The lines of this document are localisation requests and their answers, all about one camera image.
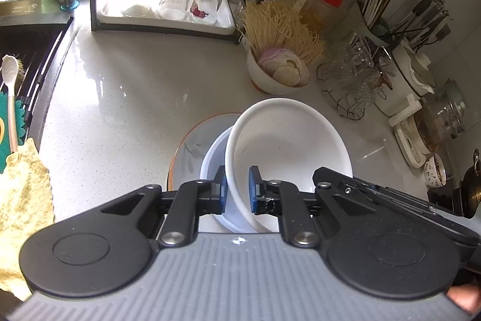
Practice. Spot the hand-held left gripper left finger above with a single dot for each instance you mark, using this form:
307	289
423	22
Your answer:
224	191

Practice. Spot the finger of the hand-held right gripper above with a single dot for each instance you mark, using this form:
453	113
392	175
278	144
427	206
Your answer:
347	185

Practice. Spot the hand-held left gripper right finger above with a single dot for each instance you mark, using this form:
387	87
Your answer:
252	193

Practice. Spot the translucent plastic bowl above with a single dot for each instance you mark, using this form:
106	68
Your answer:
214	163

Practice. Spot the orange rimmed plate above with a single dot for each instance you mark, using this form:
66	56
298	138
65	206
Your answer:
191	151

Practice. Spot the plain white ceramic bowl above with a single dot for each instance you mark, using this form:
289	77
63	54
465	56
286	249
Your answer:
285	140

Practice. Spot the person's right hand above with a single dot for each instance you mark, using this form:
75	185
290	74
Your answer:
466	298

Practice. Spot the leaf print bowl with grains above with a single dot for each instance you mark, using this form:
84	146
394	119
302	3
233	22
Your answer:
436	170

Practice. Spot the black wok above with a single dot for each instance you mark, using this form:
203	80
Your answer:
472	185

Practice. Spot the glass electric kettle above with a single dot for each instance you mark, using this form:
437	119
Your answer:
432	129

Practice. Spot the white electric cooker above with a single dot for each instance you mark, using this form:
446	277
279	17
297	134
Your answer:
402	80

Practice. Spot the garlic bulbs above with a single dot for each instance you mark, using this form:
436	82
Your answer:
285	67

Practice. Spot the green white utensil holder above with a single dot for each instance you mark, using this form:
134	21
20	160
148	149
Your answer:
357	27

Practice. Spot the bundle of dry noodles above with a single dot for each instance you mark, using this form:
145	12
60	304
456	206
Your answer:
282	27

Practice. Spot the bundle of dark utensils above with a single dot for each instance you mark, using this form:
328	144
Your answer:
421	18

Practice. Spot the red lid plastic jar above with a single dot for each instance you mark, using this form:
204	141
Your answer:
323	1

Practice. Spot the red print glass tumbler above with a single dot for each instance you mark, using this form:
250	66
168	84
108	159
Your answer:
206	1

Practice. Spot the yellow dish cloth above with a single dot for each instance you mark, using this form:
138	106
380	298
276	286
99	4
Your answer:
22	212

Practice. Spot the white drain tray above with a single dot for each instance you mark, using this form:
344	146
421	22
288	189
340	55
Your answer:
112	15

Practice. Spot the teal scrubber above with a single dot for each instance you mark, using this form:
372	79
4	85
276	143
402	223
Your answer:
21	118

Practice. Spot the black kitchen sink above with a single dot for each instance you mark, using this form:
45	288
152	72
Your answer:
22	16

